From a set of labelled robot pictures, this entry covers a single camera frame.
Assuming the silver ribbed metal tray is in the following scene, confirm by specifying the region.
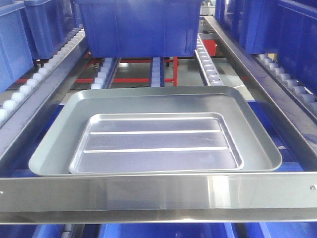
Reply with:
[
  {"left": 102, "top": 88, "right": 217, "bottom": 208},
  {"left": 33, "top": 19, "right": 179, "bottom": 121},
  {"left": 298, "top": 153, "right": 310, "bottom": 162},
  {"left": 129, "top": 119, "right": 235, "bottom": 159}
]
[{"left": 69, "top": 113, "right": 244, "bottom": 175}]

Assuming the large blue bin centre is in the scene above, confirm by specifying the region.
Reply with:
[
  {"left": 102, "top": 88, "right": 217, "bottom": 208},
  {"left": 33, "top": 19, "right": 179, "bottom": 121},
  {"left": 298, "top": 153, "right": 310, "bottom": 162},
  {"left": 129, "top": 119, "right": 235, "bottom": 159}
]
[{"left": 76, "top": 0, "right": 201, "bottom": 58}]

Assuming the large grey tray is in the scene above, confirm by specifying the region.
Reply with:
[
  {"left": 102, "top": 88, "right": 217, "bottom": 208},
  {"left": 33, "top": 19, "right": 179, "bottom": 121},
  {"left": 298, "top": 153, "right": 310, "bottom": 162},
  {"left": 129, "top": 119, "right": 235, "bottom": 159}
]
[{"left": 29, "top": 86, "right": 282, "bottom": 176}]

